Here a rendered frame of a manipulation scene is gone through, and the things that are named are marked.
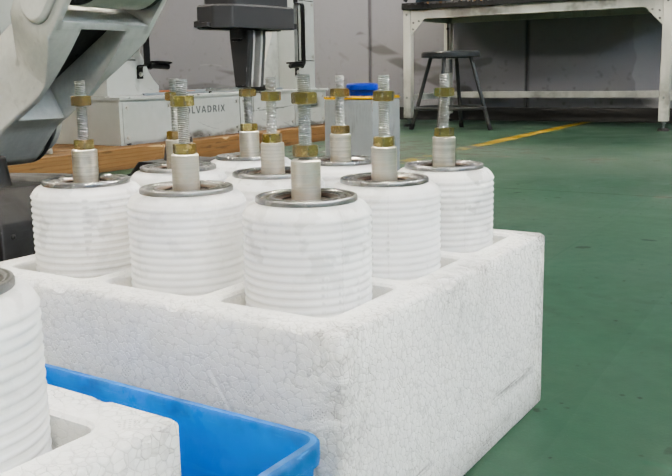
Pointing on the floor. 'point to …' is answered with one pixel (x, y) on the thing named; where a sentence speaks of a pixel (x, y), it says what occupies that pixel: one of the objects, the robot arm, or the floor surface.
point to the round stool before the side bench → (456, 84)
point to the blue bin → (208, 431)
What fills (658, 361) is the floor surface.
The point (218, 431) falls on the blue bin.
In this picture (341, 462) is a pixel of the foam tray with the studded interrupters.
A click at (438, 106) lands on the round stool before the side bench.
